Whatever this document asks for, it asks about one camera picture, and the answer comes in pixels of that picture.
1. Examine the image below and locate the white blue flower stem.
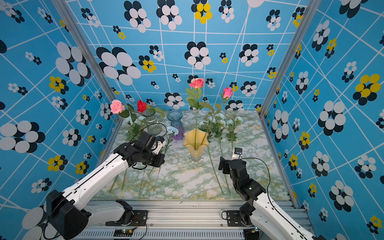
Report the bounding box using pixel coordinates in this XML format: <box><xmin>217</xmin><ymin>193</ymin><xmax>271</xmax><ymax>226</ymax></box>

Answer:
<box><xmin>199</xmin><ymin>120</ymin><xmax>224</xmax><ymax>194</ymax></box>

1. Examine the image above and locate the small green circuit board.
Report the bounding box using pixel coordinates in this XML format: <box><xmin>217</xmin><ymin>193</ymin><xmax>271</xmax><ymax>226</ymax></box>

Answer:
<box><xmin>113</xmin><ymin>229</ymin><xmax>134</xmax><ymax>238</ymax></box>

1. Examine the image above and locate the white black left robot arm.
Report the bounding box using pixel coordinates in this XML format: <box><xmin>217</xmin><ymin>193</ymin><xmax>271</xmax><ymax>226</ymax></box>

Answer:
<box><xmin>45</xmin><ymin>132</ymin><xmax>167</xmax><ymax>240</ymax></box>

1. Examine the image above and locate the purple blue glass vase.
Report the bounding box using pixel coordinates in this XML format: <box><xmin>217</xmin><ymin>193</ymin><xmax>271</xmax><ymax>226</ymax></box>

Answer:
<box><xmin>167</xmin><ymin>110</ymin><xmax>185</xmax><ymax>141</ymax></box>

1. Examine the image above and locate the clear ribbed glass vase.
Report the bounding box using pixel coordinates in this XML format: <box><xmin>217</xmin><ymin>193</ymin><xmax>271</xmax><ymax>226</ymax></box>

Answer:
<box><xmin>142</xmin><ymin>108</ymin><xmax>162</xmax><ymax>136</ymax></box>

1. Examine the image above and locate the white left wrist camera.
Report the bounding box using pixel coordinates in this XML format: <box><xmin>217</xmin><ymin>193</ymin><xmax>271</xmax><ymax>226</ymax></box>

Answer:
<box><xmin>151</xmin><ymin>137</ymin><xmax>167</xmax><ymax>155</ymax></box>

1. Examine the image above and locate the white blue flower bunch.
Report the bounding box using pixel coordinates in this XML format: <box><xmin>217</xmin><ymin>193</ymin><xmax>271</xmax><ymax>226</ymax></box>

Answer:
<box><xmin>209</xmin><ymin>112</ymin><xmax>232</xmax><ymax>194</ymax></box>

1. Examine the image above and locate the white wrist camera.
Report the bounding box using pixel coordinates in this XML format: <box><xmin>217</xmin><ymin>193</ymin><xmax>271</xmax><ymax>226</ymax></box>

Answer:
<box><xmin>151</xmin><ymin>137</ymin><xmax>167</xmax><ymax>155</ymax></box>
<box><xmin>232</xmin><ymin>147</ymin><xmax>243</xmax><ymax>160</ymax></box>

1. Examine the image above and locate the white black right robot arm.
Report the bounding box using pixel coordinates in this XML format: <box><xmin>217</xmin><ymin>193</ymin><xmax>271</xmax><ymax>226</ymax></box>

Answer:
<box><xmin>218</xmin><ymin>157</ymin><xmax>324</xmax><ymax>240</ymax></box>

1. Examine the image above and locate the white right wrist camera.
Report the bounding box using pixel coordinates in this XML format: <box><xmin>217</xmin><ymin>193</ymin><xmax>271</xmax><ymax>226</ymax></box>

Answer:
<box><xmin>232</xmin><ymin>147</ymin><xmax>243</xmax><ymax>160</ymax></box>

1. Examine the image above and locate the pink rose stem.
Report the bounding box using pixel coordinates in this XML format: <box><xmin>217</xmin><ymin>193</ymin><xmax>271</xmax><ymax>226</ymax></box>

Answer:
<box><xmin>110</xmin><ymin>100</ymin><xmax>134</xmax><ymax>119</ymax></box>

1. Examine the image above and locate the pink and blue flower bunch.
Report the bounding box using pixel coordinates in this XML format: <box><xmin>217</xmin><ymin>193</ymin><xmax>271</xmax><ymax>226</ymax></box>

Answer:
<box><xmin>186</xmin><ymin>78</ymin><xmax>234</xmax><ymax>129</ymax></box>

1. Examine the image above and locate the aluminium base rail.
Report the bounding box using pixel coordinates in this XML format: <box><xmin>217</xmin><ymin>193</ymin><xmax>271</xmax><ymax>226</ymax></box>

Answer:
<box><xmin>76</xmin><ymin>200</ymin><xmax>316</xmax><ymax>240</ymax></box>

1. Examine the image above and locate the yellow fluted glass vase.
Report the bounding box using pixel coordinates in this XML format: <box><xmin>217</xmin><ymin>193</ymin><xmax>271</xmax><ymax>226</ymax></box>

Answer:
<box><xmin>183</xmin><ymin>128</ymin><xmax>210</xmax><ymax>165</ymax></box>

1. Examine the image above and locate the red rose stem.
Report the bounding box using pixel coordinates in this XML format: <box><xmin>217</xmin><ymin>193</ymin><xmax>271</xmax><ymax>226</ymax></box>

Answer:
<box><xmin>137</xmin><ymin>100</ymin><xmax>166</xmax><ymax>117</ymax></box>

